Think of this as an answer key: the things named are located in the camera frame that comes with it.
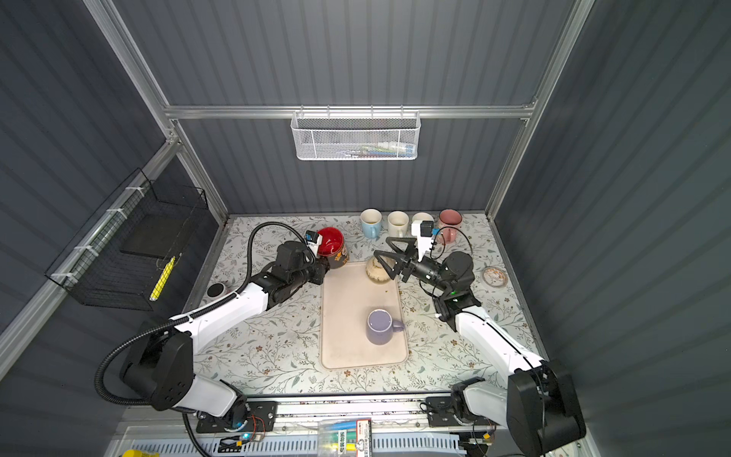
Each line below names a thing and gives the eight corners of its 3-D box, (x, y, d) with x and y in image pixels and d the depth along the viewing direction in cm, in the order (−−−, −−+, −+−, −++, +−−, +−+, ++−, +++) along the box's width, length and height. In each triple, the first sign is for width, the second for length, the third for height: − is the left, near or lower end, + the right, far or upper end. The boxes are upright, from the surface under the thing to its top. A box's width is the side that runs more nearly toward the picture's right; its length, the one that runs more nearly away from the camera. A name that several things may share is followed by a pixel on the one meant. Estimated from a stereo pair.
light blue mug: (360, 244, 112) (359, 229, 105) (361, 225, 119) (360, 209, 111) (381, 244, 112) (381, 229, 104) (380, 225, 119) (381, 208, 111)
